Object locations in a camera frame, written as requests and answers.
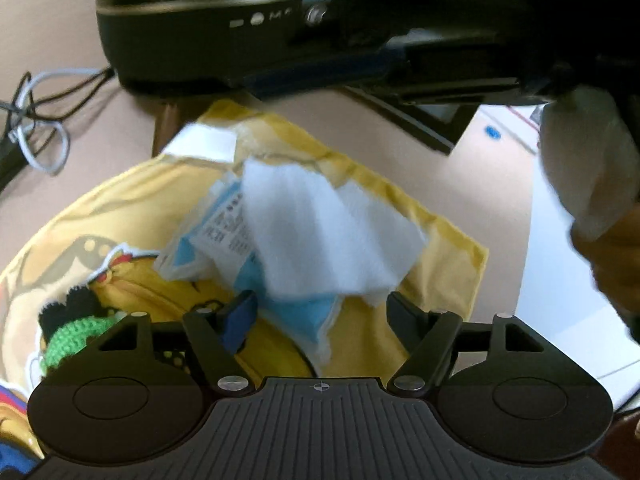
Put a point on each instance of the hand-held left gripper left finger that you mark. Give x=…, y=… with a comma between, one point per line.
x=237, y=320

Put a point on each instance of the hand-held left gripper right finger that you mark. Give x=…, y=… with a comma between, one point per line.
x=402, y=312

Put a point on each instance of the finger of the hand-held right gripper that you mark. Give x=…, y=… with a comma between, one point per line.
x=325, y=77

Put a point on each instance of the blue wet wipe packet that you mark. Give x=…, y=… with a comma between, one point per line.
x=300, y=315

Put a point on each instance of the white tissue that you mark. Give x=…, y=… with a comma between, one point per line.
x=325, y=230

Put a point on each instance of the person's right hand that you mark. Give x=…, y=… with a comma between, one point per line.
x=620, y=270

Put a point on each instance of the white cloth tag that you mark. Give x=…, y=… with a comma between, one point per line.
x=200, y=142

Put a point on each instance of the black appliance with gold trim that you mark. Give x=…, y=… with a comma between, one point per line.
x=175, y=45

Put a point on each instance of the yellow printed cloth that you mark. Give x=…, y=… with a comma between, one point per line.
x=125, y=200

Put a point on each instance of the green brown crocheted doll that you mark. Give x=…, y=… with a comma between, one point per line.
x=70, y=340

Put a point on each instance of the white cloth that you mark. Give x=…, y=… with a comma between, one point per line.
x=585, y=160

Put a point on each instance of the black frame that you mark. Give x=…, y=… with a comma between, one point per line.
x=440, y=135

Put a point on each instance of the brown wooden post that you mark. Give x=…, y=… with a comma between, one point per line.
x=167, y=127

